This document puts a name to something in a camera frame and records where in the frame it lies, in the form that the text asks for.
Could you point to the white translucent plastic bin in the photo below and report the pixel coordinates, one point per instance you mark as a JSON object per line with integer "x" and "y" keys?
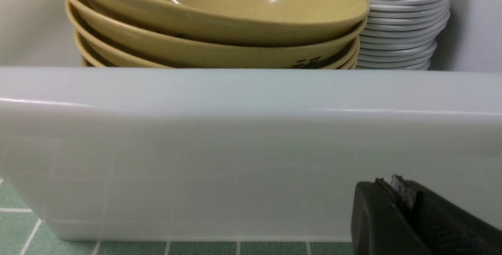
{"x": 226, "y": 155}

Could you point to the stack of white dishes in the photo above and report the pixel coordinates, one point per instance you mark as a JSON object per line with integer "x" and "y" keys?
{"x": 402, "y": 34}

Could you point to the stack of yellow bowls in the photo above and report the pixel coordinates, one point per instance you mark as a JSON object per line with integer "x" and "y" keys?
{"x": 123, "y": 44}

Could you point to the top stacked yellow bowl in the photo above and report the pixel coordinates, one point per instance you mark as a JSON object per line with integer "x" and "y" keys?
{"x": 266, "y": 23}

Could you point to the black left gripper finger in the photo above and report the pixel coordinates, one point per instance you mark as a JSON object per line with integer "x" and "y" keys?
{"x": 403, "y": 217}

